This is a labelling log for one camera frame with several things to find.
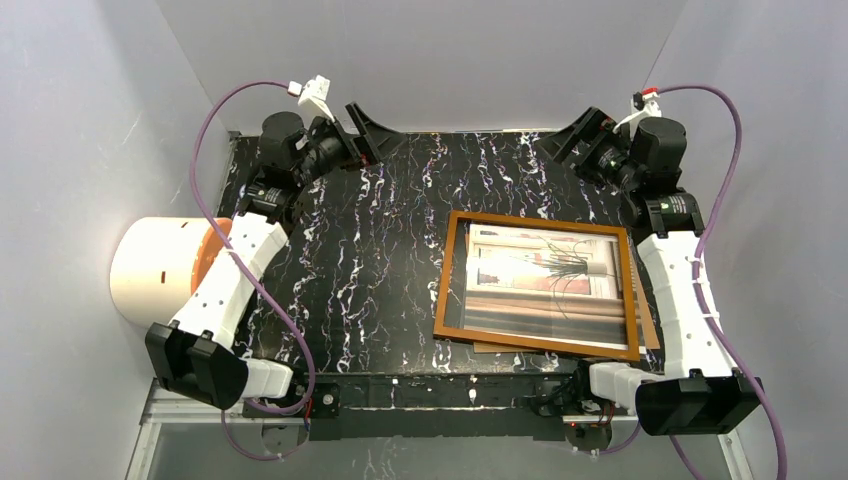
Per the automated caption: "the brown wooden photo frame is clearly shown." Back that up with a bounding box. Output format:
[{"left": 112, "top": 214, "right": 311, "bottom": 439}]
[{"left": 433, "top": 211, "right": 640, "bottom": 361}]

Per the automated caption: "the white cylinder with coloured lid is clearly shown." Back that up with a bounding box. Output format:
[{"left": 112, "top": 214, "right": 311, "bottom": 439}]
[{"left": 110, "top": 217, "right": 223, "bottom": 328}]

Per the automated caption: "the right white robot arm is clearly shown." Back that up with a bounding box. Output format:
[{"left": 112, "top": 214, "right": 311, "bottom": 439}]
[{"left": 539, "top": 107, "right": 760, "bottom": 436}]

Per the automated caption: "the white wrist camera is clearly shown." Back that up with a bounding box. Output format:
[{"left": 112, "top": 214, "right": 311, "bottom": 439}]
[
  {"left": 287, "top": 75, "right": 335, "bottom": 122},
  {"left": 613, "top": 87, "right": 662, "bottom": 139}
]

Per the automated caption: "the brown cardboard backing board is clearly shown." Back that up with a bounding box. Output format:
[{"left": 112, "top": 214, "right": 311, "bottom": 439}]
[{"left": 473, "top": 241, "right": 661, "bottom": 356}]

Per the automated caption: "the printed photo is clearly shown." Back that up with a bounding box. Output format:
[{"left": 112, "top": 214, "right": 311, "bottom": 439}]
[{"left": 459, "top": 223, "right": 628, "bottom": 350}]

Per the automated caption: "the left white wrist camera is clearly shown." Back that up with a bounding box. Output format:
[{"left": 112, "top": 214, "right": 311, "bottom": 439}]
[{"left": 287, "top": 75, "right": 335, "bottom": 122}]

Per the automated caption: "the aluminium rail base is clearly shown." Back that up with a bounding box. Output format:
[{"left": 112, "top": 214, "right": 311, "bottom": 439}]
[{"left": 127, "top": 374, "right": 752, "bottom": 479}]

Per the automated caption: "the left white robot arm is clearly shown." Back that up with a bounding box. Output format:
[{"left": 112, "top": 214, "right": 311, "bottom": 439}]
[{"left": 145, "top": 103, "right": 406, "bottom": 410}]

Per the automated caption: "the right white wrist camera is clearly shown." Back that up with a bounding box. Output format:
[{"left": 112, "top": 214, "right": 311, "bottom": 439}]
[{"left": 613, "top": 87, "right": 662, "bottom": 139}]

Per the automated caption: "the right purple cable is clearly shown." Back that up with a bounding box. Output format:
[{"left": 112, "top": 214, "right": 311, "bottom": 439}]
[{"left": 599, "top": 84, "right": 789, "bottom": 480}]

